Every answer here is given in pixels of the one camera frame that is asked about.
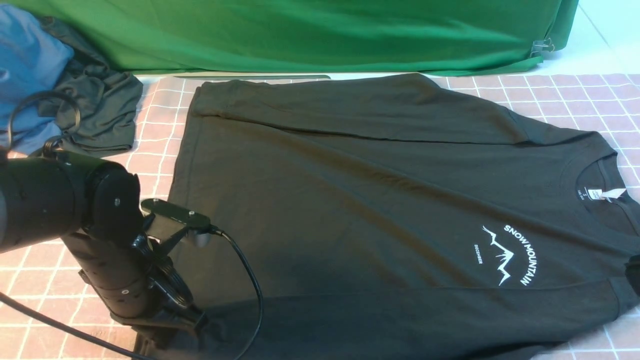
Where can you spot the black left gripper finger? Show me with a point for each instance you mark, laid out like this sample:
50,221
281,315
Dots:
160,324

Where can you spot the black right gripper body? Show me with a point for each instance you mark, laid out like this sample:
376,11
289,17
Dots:
632,273

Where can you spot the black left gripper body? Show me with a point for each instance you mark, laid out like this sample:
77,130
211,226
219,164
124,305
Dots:
132,279

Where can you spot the dark gray long-sleeve shirt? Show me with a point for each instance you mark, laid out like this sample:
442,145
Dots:
393,219

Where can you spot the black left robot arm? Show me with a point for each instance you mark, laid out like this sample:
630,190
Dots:
122,243

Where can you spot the pink grid tablecloth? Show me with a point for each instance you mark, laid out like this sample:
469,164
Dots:
45,277

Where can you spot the crumpled dark gray garment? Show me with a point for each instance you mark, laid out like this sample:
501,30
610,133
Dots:
107,98

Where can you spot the metal binder clip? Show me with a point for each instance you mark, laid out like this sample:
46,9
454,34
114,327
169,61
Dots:
540,47

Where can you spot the green backdrop cloth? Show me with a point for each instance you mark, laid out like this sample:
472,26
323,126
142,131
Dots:
438,37

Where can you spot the blue garment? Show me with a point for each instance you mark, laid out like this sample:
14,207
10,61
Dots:
31,61

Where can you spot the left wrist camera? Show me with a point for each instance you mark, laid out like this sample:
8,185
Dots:
172,224

